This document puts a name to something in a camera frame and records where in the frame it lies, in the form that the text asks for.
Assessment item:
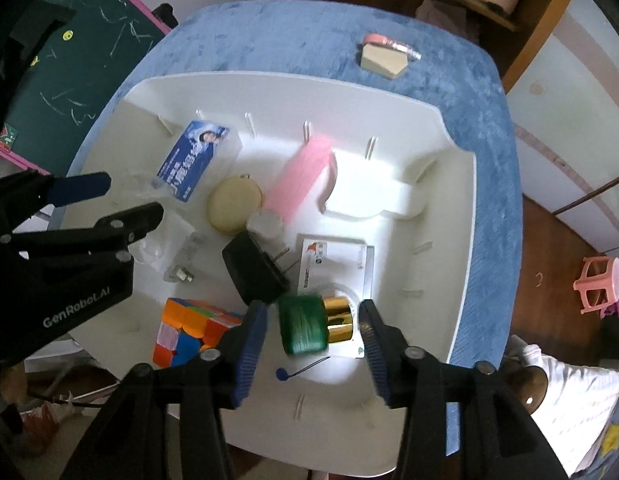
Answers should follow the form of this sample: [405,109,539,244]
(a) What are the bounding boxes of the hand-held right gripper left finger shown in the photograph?
[87,300,269,480]

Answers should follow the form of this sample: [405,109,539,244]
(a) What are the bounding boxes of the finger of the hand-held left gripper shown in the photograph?
[0,172,112,232]
[0,202,166,264]

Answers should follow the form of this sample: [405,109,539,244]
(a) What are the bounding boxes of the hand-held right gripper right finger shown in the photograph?
[358,299,570,480]

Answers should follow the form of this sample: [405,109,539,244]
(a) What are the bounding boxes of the clear plastic bag white pieces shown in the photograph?
[130,209,205,284]

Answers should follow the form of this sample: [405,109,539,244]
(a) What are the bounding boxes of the multicolour puzzle cube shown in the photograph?
[152,297,245,369]

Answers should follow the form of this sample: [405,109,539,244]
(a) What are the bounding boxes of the black charger plug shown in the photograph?
[222,230,293,306]

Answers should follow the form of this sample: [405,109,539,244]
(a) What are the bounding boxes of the white paper packet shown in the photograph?
[296,233,377,359]

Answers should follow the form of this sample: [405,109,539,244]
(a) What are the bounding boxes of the white plastic tray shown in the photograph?
[54,72,478,479]

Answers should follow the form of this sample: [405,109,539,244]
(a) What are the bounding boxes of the pink rectangular box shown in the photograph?
[264,135,338,221]

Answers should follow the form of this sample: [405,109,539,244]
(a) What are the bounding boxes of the blue headed pin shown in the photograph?
[275,355,332,381]

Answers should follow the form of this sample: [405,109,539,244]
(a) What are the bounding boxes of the red green card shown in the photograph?
[0,122,20,154]

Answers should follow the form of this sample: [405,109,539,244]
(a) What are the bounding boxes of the red white plastic bag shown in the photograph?
[18,399,86,457]

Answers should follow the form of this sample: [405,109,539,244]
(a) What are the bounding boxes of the brown round knob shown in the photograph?
[503,364,549,414]

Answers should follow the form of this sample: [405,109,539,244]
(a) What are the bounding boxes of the black chalkboard clip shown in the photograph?
[152,3,180,29]

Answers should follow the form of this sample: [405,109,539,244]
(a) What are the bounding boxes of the pink plastic stool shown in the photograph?
[572,255,619,316]

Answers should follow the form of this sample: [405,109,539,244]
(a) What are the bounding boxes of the blue plush table cover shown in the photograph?
[134,0,523,367]

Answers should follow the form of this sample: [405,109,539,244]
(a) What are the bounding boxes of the blue star print cloth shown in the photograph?
[579,419,619,480]

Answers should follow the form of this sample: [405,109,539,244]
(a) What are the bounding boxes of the beige sponge block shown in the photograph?
[360,42,408,81]

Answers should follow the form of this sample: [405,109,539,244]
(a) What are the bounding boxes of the white wardrobe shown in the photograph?
[506,0,619,257]

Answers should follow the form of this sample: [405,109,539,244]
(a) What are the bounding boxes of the green chalkboard with pink frame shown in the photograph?
[0,0,171,177]

